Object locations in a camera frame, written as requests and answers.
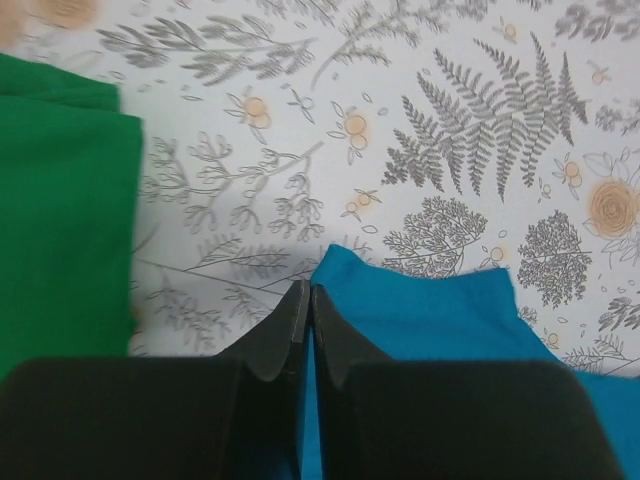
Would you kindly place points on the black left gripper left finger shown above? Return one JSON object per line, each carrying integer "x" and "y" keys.
{"x": 235, "y": 415}

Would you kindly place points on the blue t shirt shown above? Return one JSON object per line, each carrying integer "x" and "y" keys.
{"x": 467, "y": 317}

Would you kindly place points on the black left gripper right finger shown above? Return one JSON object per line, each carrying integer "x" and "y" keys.
{"x": 381, "y": 418}

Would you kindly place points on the green folded t shirt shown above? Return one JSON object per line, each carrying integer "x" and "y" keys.
{"x": 70, "y": 167}

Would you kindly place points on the floral patterned table mat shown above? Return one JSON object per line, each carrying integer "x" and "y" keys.
{"x": 433, "y": 138}

